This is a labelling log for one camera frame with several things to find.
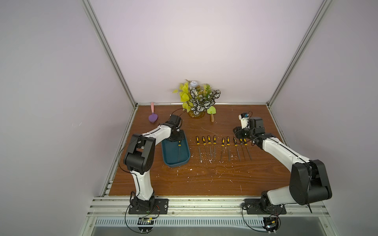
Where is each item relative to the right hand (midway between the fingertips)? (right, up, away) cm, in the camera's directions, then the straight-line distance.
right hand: (237, 125), depth 89 cm
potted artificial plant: (-26, +16, -1) cm, 30 cm away
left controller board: (-52, -49, -17) cm, 73 cm away
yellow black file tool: (-24, -13, +8) cm, 29 cm away
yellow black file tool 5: (+1, -13, +6) cm, 15 cm away
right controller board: (+10, -47, -19) cm, 51 cm away
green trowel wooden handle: (-13, +10, +26) cm, 31 cm away
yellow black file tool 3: (-8, -13, +6) cm, 16 cm away
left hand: (-35, -8, +9) cm, 37 cm away
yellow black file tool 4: (-4, -13, +7) cm, 15 cm away
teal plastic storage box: (-39, -18, +3) cm, 43 cm away
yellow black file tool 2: (-13, -12, +9) cm, 20 cm away
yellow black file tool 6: (+5, -10, +9) cm, 14 cm away
